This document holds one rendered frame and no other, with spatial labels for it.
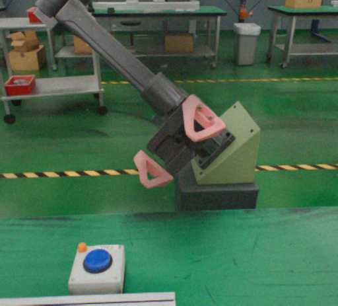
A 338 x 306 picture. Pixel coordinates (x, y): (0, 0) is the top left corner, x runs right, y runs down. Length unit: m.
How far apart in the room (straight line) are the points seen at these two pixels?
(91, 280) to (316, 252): 0.43
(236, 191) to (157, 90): 0.39
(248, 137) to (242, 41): 4.49
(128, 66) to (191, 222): 0.35
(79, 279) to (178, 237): 0.23
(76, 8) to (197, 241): 0.53
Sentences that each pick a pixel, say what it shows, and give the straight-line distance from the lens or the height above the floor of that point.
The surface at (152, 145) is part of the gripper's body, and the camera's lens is 0.54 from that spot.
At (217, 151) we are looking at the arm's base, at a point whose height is 0.86.
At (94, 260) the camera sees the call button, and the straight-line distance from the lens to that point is 0.58.
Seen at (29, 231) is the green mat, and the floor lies 0.78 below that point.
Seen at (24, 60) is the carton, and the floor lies 0.14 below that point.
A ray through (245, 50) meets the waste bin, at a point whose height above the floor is 0.22.
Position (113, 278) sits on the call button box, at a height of 0.84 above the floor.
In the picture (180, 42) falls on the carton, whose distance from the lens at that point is 5.14.
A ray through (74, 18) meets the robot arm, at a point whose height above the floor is 1.18.
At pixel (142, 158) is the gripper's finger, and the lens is 0.51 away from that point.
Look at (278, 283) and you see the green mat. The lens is 0.67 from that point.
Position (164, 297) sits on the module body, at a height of 0.86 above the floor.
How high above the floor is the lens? 1.26
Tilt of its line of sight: 27 degrees down
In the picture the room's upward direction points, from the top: straight up
